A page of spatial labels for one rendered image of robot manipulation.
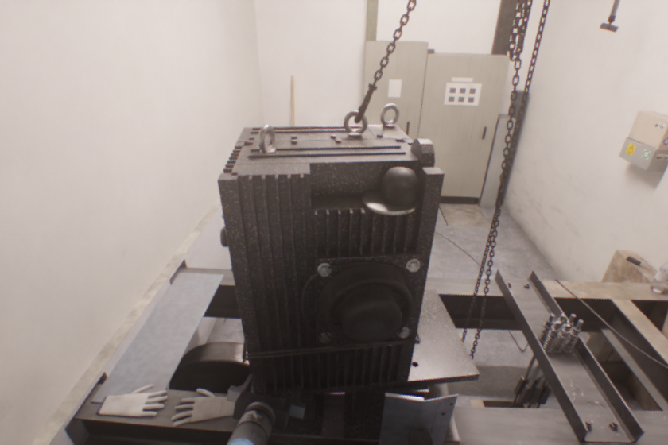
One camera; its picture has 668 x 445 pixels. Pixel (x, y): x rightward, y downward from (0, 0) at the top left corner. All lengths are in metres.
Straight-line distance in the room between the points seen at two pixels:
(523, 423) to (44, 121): 1.95
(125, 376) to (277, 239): 1.06
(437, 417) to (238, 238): 0.71
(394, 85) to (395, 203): 3.08
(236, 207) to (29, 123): 0.85
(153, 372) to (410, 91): 3.27
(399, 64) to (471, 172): 1.44
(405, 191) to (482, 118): 3.34
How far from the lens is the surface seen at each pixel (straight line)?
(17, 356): 1.49
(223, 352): 1.73
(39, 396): 1.60
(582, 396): 1.76
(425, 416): 1.09
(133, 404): 1.62
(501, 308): 2.24
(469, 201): 4.54
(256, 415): 0.89
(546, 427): 1.62
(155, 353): 1.77
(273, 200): 0.81
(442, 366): 1.32
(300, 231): 0.84
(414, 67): 3.86
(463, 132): 4.09
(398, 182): 0.81
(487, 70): 4.03
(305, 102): 4.13
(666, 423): 1.88
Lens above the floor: 1.90
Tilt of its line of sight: 30 degrees down
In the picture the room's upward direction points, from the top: straight up
